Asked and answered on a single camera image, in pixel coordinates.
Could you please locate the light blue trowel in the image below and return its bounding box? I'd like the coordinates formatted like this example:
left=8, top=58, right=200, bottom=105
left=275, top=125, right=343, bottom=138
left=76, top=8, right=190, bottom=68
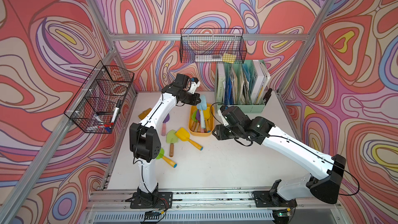
left=197, top=94, right=207, bottom=130

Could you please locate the yellow storage box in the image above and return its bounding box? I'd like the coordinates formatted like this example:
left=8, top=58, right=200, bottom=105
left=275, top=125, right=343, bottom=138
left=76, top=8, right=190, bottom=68
left=188, top=103, right=215, bottom=137

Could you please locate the yellow shovel yellow handle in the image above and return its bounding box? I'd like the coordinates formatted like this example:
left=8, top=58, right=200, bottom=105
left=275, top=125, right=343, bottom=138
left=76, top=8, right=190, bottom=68
left=204, top=107, right=211, bottom=133

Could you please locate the purple trowel pink handle front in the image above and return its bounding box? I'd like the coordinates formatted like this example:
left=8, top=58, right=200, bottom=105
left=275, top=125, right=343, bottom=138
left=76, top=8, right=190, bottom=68
left=195, top=110, right=201, bottom=132

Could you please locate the purple trowel pink handle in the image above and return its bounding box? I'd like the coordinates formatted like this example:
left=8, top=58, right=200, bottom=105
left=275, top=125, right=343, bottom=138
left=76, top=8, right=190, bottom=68
left=161, top=114, right=170, bottom=136
left=195, top=110, right=201, bottom=132

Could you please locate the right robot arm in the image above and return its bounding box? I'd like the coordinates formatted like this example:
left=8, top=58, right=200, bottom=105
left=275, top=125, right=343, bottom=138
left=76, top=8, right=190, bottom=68
left=212, top=105, right=347, bottom=207

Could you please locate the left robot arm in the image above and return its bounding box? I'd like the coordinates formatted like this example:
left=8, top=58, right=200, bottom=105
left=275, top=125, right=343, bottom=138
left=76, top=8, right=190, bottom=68
left=129, top=74, right=201, bottom=198

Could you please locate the mint green file organizer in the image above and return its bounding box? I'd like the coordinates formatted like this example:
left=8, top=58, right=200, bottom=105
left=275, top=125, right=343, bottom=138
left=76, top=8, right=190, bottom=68
left=215, top=60, right=270, bottom=114

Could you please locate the black stapler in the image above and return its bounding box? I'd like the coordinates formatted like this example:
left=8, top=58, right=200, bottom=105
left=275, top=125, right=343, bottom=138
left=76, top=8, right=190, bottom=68
left=263, top=88, right=273, bottom=105

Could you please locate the yellow sponge in basket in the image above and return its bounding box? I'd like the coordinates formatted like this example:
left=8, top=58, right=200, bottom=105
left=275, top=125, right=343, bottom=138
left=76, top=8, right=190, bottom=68
left=222, top=53, right=237, bottom=64

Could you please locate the white book in organizer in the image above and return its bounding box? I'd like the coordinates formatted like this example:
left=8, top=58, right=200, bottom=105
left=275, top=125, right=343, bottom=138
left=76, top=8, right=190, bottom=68
left=251, top=60, right=271, bottom=105

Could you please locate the black white marker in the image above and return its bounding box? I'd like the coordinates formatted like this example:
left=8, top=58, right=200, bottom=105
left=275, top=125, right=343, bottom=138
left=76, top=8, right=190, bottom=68
left=110, top=100, right=122, bottom=124

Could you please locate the yellow scoop orange handle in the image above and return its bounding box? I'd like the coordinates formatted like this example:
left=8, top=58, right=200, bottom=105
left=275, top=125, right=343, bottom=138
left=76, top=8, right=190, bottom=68
left=176, top=128, right=203, bottom=151

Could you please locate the light green trowel wooden handle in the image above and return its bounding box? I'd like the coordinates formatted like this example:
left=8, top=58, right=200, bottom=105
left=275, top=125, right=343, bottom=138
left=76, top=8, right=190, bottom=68
left=166, top=130, right=179, bottom=157

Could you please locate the black wire basket back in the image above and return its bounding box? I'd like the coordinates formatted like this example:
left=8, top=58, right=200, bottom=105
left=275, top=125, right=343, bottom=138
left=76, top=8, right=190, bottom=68
left=179, top=27, right=247, bottom=63

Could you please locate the black wire basket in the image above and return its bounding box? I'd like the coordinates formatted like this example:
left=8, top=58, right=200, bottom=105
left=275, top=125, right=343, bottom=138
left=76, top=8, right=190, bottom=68
left=179, top=27, right=247, bottom=63
left=64, top=61, right=134, bottom=134

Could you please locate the green trowel yellow handle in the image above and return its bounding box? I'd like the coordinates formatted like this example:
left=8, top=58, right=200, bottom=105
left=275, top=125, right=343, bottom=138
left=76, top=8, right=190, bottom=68
left=156, top=148, right=177, bottom=168

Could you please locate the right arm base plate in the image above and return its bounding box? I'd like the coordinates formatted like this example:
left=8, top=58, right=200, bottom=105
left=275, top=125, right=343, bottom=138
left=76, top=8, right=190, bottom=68
left=251, top=191, right=297, bottom=208

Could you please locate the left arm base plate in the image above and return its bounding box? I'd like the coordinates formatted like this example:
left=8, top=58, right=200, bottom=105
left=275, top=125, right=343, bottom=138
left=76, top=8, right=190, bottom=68
left=126, top=191, right=173, bottom=209

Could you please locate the black wire basket left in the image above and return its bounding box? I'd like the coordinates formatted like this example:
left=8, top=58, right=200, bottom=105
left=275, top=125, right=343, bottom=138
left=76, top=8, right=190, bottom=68
left=64, top=61, right=134, bottom=134

